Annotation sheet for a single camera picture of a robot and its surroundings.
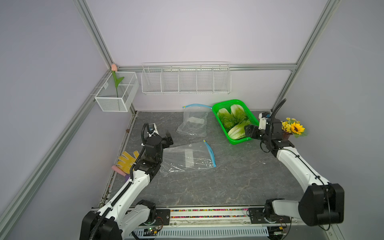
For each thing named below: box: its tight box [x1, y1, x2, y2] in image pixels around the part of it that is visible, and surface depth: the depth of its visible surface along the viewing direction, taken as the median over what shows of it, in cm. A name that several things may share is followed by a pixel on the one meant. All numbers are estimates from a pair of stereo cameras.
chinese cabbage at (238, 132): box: [228, 121, 251, 140], surface depth 100 cm
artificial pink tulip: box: [111, 63, 125, 98], surface depth 92 cm
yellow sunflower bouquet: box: [280, 117, 308, 138], surface depth 81 cm
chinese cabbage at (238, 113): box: [230, 104, 249, 124], surface depth 110 cm
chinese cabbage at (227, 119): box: [217, 108, 238, 131], surface depth 108 cm
